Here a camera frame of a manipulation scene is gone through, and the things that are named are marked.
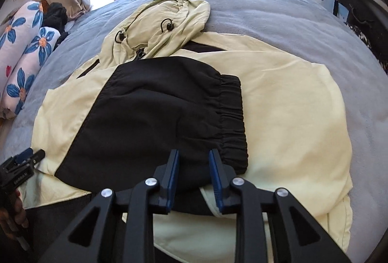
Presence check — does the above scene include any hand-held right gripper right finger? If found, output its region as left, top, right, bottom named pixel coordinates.
left=209, top=149, right=352, bottom=263

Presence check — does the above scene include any blue-grey bed blanket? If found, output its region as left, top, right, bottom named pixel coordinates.
left=0, top=0, right=388, bottom=251

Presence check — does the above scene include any white blue cardboard box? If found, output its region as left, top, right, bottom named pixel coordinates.
left=312, top=0, right=349, bottom=23

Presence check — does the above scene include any pale green black hooded jacket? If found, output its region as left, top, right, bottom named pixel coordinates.
left=21, top=0, right=354, bottom=263

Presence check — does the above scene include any person's left hand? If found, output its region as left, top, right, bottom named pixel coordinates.
left=0, top=193, right=29, bottom=231

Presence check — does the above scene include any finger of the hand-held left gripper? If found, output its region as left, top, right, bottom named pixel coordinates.
left=27, top=149, right=46, bottom=168
left=10, top=148, right=34, bottom=162

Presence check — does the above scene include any dark clothes pile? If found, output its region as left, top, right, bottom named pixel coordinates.
left=42, top=2, right=69, bottom=42

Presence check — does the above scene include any rolled blue floral quilt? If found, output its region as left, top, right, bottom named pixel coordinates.
left=0, top=1, right=63, bottom=120

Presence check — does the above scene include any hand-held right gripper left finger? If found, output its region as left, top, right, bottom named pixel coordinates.
left=45, top=149, right=180, bottom=263

